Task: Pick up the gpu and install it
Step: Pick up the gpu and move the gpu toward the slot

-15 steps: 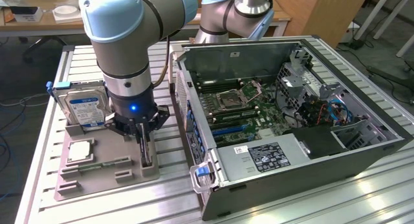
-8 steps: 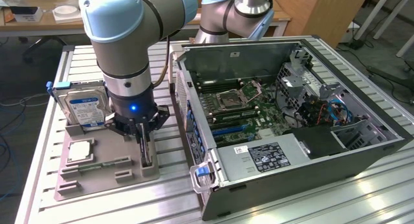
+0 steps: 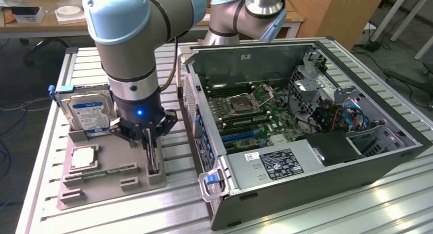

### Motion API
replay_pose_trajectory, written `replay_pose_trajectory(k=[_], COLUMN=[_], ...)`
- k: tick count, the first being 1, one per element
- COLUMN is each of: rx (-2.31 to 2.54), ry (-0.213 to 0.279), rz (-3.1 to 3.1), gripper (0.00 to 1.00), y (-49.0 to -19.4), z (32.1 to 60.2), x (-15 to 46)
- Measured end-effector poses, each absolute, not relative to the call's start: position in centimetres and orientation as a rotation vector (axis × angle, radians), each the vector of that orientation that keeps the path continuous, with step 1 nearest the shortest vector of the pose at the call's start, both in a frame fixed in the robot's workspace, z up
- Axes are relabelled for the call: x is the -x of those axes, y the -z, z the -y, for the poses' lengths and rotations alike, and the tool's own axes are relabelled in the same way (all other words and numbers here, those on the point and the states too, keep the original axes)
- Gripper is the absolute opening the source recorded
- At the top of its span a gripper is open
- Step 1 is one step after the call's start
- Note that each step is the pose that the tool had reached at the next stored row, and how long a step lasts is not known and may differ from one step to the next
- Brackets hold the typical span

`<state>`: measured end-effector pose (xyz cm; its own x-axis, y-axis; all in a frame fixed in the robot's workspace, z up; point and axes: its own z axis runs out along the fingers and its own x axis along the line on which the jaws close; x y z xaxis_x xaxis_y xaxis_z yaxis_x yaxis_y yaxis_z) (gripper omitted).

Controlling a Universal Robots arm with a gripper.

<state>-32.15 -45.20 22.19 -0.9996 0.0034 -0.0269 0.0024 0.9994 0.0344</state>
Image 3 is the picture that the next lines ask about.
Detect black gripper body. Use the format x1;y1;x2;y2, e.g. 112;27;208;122
113;96;167;130

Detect grey parts rack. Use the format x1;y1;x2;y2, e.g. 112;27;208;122
56;122;168;211

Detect hard disk blue label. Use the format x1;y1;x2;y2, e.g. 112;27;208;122
56;88;115;138

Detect silver CPU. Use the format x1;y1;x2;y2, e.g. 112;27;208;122
70;147;97;169

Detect blue expansion slot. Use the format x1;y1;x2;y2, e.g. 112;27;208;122
219;129;259;142

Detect RAM slot black latches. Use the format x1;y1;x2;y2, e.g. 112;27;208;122
207;87;256;96
204;82;254;91

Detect RAM slot white latches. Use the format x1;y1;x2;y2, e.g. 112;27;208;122
205;85;255;93
203;80;252;88

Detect CPU socket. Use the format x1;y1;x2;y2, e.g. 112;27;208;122
225;93;259;115

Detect green RAM stick white label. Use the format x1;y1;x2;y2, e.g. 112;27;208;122
223;114;272;126

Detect grey power supply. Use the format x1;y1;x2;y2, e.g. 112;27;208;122
225;139;326;191

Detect green motherboard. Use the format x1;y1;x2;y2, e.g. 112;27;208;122
201;81;304;155

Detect silver socket cover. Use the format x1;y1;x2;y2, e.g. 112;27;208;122
251;84;275;104

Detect silver perforated drive cage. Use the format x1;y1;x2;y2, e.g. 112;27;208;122
290;51;340;104

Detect wooden desk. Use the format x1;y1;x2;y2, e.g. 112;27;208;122
0;0;304;40

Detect black plastic shroud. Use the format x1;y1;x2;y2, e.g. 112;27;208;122
294;131;364;168

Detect dark device on white box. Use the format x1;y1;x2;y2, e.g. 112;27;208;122
9;6;45;24

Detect black open PC case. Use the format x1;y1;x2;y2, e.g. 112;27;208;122
177;40;433;231

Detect grey metal disk bay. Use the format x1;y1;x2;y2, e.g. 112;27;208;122
344;121;406;159

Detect wooden cabinet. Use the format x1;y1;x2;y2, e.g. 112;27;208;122
296;0;390;46

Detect black power adapter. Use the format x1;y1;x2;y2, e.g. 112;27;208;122
363;41;382;53

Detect black stand base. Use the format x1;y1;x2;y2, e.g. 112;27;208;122
383;66;433;87

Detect dark robot wrist cable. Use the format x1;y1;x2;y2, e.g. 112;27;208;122
157;36;180;90

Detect clear plastic case handle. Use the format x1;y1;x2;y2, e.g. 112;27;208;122
197;168;227;202
177;46;199;65

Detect black internal wire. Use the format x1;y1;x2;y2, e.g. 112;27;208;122
286;87;331;133

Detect red disk wire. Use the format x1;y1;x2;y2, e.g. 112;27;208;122
328;106;339;130

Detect blue disk wire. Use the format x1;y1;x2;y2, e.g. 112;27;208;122
339;103;370;133

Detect white table frame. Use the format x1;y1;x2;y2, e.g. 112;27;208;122
367;0;433;60

